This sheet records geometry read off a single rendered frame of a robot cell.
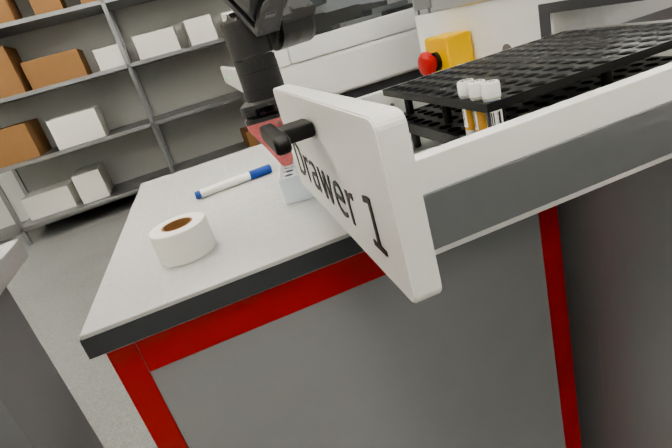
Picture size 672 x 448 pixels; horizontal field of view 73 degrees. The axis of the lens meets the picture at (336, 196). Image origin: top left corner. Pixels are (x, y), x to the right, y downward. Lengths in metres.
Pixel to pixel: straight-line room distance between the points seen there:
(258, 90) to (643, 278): 0.53
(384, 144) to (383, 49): 1.03
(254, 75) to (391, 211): 0.42
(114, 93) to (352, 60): 3.49
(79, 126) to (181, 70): 1.02
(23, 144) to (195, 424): 3.75
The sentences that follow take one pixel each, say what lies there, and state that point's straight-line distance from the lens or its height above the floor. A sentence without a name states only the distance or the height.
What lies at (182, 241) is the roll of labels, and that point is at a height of 0.79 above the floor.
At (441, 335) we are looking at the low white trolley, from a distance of 0.64.
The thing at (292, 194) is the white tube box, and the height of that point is 0.77.
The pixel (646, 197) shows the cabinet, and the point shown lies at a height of 0.71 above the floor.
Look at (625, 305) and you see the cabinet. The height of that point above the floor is 0.55.
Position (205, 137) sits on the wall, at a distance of 4.55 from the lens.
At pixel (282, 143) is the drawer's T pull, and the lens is 0.32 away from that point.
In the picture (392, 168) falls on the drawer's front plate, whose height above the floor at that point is 0.90.
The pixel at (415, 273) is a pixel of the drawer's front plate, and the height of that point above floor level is 0.84.
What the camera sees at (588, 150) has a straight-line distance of 0.32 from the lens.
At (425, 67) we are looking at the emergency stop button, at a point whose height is 0.87.
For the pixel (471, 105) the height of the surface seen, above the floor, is 0.90.
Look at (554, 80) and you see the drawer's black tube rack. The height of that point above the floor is 0.90.
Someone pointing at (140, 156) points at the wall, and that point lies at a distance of 4.57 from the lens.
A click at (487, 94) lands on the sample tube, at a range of 0.32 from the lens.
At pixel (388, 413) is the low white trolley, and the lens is 0.68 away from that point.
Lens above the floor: 0.97
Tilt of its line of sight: 20 degrees down
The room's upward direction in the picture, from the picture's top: 16 degrees counter-clockwise
